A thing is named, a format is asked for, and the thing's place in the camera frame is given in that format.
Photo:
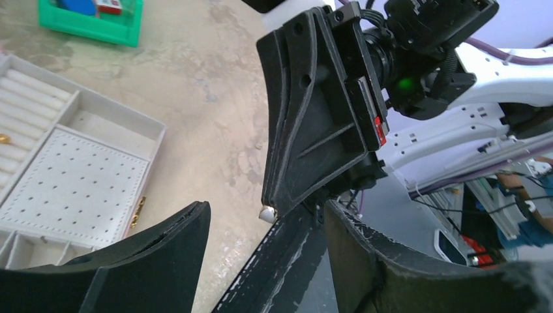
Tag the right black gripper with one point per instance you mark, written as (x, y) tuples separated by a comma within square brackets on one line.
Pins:
[(322, 74)]

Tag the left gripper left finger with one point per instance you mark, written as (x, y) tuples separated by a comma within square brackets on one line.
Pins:
[(156, 270)]

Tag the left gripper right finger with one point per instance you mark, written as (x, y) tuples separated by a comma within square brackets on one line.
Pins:
[(373, 273)]

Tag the pink jewelry box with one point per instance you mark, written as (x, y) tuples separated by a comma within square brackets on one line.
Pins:
[(74, 166)]

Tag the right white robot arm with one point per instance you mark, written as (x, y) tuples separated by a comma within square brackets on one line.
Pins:
[(512, 96)]

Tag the smartphone on table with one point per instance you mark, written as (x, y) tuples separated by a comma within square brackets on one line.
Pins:
[(447, 250)]

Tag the person in blue shirt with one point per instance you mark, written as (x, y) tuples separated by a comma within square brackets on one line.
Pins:
[(534, 198)]

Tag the green plastic bin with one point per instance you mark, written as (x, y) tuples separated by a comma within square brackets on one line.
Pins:
[(123, 29)]

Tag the red white small box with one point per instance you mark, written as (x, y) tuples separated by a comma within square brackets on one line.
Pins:
[(112, 7)]

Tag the blue box in bin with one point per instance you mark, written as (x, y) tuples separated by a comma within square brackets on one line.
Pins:
[(84, 7)]

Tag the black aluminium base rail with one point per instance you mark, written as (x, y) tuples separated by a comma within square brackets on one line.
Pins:
[(277, 276)]

